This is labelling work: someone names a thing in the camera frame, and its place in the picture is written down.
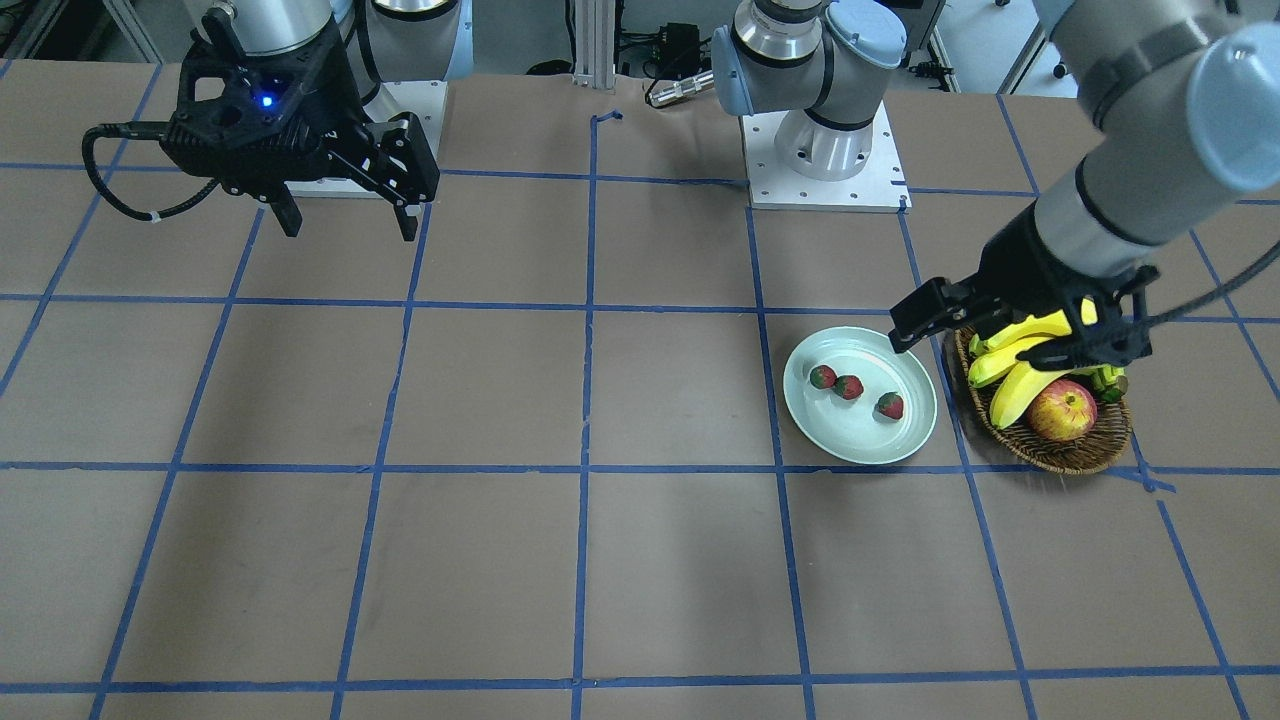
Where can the red yellow apple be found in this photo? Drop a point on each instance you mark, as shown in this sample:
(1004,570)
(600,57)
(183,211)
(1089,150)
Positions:
(1062,412)

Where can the light green plate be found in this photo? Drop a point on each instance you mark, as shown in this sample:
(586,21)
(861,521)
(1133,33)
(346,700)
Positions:
(852,430)

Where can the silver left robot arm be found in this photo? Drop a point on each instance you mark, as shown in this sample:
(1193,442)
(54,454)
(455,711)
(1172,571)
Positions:
(1184,94)

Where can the red strawberry picked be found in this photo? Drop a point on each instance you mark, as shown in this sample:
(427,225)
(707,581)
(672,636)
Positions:
(892,406)
(822,376)
(849,387)

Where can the brown wicker basket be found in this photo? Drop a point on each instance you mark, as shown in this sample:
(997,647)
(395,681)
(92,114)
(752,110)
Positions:
(1099,450)

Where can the aluminium frame post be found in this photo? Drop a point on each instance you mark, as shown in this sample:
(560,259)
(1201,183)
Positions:
(594,33)

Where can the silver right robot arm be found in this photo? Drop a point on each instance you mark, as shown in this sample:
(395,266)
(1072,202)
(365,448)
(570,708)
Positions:
(386,42)

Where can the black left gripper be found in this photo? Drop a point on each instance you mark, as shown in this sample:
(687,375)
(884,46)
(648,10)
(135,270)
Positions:
(1030,268)

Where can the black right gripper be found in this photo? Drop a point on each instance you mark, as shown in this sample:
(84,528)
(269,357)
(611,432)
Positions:
(343,118)

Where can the yellow banana bunch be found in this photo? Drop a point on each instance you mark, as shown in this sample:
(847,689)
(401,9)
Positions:
(995,363)

